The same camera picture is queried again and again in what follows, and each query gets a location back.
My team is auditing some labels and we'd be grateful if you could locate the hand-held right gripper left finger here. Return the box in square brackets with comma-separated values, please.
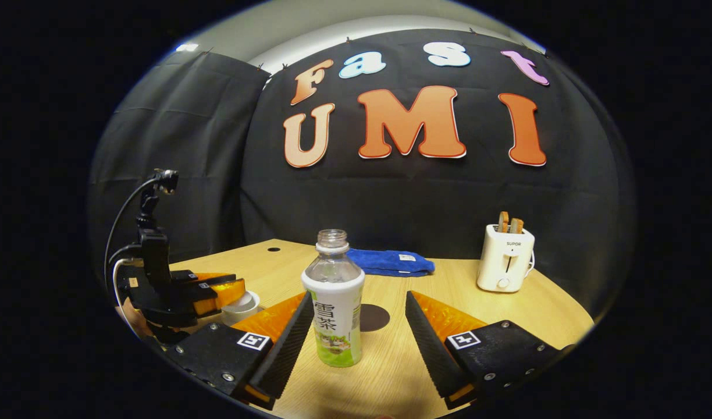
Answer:
[161, 291, 316, 411]

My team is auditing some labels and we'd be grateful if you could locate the black backdrop cloth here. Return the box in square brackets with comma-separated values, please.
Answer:
[88, 29, 636, 318]

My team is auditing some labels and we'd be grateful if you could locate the clear water bottle green label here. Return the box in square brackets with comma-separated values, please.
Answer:
[301, 229, 366, 368]

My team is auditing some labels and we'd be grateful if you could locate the white cable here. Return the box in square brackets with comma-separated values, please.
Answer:
[112, 258, 145, 339]

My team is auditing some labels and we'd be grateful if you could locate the white teacup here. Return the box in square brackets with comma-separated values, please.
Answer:
[219, 303, 261, 327]

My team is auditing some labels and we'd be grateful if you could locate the white toaster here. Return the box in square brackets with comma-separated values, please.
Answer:
[476, 224, 536, 293]

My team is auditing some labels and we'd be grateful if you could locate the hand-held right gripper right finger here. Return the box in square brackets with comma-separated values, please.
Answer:
[405, 290, 575, 410]

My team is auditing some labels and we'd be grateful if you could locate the dark brown round coaster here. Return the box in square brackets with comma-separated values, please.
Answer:
[359, 304, 391, 332]

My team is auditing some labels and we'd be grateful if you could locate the black cable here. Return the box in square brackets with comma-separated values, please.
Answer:
[104, 176, 159, 280]

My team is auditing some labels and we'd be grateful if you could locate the blue towel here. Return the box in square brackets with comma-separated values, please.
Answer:
[347, 248, 436, 278]

